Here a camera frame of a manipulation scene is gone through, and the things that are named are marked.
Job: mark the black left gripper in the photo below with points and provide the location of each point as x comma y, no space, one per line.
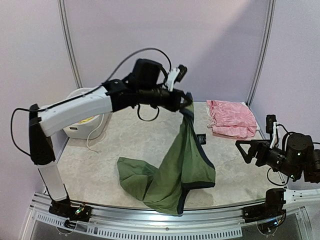
174,105

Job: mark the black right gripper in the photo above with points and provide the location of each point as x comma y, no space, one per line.
260,150

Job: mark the green sleeveless shirt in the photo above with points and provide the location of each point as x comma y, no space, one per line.
185,167

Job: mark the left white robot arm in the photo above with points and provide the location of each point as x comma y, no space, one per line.
109,97

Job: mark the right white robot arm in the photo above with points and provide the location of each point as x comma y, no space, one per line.
316,156

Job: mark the white plastic laundry basket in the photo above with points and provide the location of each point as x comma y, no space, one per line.
92,129

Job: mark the pink folded shorts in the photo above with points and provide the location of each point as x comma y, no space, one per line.
230,119

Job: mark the yellow garment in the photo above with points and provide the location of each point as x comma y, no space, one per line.
86,120

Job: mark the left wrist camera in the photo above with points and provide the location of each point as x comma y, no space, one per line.
175,75

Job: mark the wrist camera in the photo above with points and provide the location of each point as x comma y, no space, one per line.
271,128
175,75

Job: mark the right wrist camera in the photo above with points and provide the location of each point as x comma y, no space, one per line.
271,128

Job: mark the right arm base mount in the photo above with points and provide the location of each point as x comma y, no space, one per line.
269,215

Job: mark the aluminium front rail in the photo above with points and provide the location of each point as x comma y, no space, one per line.
118,223

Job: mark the right aluminium corner post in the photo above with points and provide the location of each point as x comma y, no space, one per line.
262,51

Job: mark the aluminium corner post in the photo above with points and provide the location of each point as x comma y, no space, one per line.
68,42
262,51

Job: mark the left aluminium corner post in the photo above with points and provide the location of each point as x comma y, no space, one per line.
68,42

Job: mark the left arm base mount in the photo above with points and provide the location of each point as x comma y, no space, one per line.
73,214

